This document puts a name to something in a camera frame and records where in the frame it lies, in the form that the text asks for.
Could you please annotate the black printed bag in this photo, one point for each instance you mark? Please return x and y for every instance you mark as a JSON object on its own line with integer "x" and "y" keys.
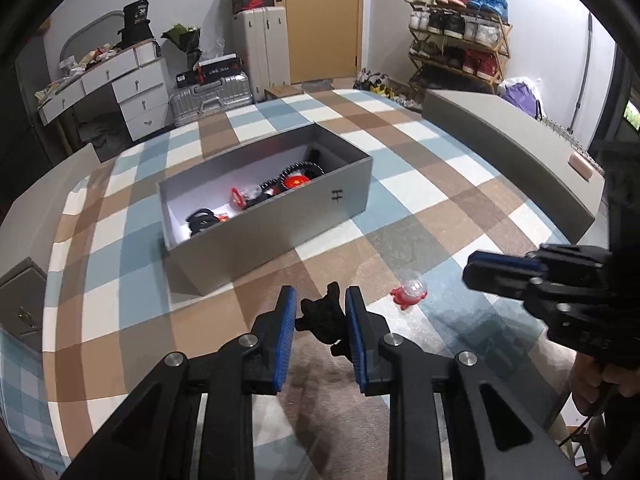
{"x": 136, "y": 22}

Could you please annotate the grey rounded board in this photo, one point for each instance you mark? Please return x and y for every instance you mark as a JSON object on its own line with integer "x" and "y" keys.
{"x": 85, "y": 32}

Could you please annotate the grey upholstered bed frame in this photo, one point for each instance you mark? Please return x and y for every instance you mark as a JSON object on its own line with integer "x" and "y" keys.
{"x": 500, "y": 125}

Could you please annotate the purple bag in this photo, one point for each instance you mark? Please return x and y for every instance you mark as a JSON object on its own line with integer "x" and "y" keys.
{"x": 520, "y": 97}

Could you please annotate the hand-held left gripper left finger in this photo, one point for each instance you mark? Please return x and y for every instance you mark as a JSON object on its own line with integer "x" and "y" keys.
{"x": 282, "y": 345}

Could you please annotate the grey metal pole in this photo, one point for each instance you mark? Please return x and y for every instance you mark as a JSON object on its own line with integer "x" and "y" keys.
{"x": 585, "y": 70}

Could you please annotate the wooden shoe rack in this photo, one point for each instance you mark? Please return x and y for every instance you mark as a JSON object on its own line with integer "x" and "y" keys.
{"x": 502, "y": 55}

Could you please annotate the white suitcase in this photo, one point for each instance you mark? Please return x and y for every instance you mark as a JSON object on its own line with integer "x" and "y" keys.
{"x": 260, "y": 55}

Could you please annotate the small cardboard box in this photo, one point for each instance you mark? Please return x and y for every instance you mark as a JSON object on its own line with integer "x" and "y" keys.
{"x": 282, "y": 92}

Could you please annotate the grey box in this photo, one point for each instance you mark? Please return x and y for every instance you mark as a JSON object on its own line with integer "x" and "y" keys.
{"x": 280, "y": 230}

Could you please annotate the small pink case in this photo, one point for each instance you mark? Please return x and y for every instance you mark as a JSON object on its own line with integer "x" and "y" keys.
{"x": 580, "y": 166}

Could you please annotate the small black yellow box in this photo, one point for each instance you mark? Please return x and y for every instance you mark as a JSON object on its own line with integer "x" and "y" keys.
{"x": 186, "y": 79}

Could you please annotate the white dresser desk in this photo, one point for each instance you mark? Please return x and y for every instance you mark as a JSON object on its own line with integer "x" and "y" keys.
{"x": 140, "y": 95}

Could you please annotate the person's right hand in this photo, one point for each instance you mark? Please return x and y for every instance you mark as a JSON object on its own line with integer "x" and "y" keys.
{"x": 587, "y": 385}

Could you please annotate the desk clutter pile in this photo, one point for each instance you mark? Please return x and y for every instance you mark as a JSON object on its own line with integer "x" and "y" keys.
{"x": 75, "y": 70}

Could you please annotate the black hair accessory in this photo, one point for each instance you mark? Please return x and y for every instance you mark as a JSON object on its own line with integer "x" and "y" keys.
{"x": 266, "y": 191}

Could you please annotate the silver suitcase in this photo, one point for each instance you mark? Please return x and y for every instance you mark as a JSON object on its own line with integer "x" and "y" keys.
{"x": 210, "y": 100}

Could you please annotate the grey clothes heap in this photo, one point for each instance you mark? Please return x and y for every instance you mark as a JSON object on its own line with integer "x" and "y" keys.
{"x": 102, "y": 135}

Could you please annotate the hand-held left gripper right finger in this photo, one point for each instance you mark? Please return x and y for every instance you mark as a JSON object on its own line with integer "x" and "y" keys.
{"x": 359, "y": 345}

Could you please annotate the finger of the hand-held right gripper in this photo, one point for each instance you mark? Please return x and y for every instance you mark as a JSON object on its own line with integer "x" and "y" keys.
{"x": 500, "y": 272}

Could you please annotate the bouquet in black wrap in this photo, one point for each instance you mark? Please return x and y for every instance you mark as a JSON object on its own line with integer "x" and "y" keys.
{"x": 182, "y": 42}

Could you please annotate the rows of shoes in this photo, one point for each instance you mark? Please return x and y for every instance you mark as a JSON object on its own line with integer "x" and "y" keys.
{"x": 455, "y": 25}

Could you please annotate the heap of loose sneakers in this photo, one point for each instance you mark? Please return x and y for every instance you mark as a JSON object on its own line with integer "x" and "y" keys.
{"x": 382, "y": 87}

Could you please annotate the person's bare leg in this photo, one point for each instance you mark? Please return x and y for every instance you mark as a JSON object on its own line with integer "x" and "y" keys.
{"x": 555, "y": 385}

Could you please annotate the checked blanket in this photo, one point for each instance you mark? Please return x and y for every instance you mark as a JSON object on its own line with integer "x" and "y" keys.
{"x": 150, "y": 310}

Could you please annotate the wooden door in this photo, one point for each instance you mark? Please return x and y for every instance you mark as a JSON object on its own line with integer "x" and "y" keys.
{"x": 325, "y": 20}

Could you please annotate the red flower hair accessory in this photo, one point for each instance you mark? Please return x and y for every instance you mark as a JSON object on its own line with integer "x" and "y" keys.
{"x": 297, "y": 181}

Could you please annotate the black shoe box red logo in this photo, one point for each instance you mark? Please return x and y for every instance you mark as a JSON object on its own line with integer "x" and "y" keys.
{"x": 257, "y": 5}

